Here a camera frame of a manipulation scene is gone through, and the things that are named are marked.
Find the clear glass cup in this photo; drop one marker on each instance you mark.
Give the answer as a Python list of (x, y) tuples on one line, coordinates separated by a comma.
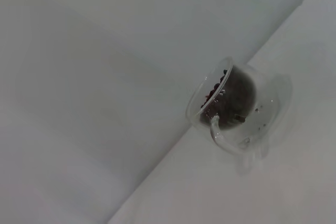
[(218, 137)]

